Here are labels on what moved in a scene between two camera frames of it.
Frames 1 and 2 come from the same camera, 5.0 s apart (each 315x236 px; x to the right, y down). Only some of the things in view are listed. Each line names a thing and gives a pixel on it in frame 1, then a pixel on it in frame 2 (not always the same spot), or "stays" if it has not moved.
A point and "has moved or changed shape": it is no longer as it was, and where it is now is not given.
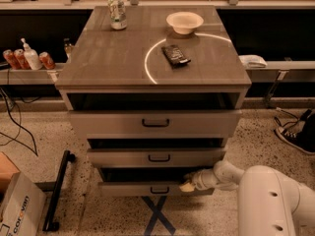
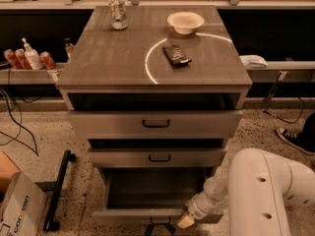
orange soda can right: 46,60 stays
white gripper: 199,179 → 199,208
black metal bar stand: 48,225 stays
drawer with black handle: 155,123 stays
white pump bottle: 31,56 stays
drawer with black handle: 146,182 has moved or changed shape
